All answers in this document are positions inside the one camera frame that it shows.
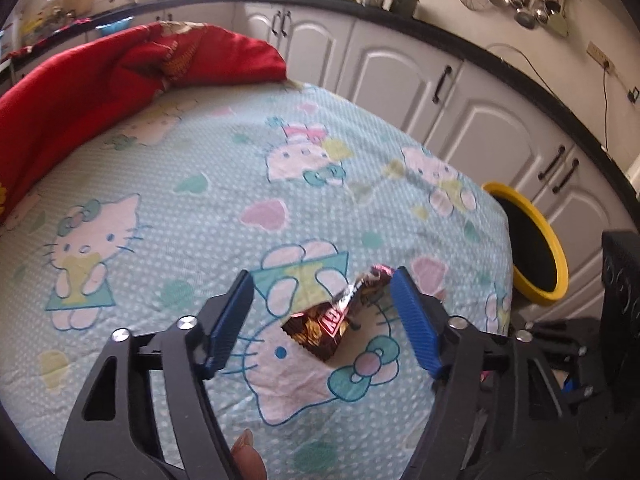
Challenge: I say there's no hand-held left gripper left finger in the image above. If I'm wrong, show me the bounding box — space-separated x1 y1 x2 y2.
55 269 257 480

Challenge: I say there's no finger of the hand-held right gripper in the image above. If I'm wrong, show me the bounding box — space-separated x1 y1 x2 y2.
560 372 598 408
524 319 602 361

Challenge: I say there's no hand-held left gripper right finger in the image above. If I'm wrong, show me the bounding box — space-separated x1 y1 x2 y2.
390 266 586 480

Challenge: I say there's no brown foil snack wrapper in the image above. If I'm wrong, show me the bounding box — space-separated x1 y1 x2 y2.
281 265 396 363

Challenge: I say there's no black yellow-rimmed trash bin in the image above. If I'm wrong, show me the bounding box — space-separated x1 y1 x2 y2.
482 182 570 306

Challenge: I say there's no person's left hand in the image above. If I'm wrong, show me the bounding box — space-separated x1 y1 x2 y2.
231 430 268 480

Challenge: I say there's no cartoon cat print bedsheet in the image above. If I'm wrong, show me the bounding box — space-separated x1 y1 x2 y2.
0 80 516 480

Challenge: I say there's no white lower kitchen cabinet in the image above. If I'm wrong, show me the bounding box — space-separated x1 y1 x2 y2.
235 2 640 311

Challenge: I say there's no red floral blanket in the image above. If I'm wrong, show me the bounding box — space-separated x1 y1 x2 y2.
0 21 288 226

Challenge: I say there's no hanging green spatula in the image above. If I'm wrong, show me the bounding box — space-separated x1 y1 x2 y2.
547 0 571 38

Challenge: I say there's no black kitchen countertop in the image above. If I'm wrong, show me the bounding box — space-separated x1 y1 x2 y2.
0 0 640 196

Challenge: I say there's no blue plastic basin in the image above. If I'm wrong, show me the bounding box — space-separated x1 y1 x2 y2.
95 17 133 36

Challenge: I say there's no black power cable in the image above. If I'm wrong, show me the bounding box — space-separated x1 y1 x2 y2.
487 42 616 161

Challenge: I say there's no wall power socket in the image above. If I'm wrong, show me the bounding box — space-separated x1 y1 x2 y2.
587 42 616 71

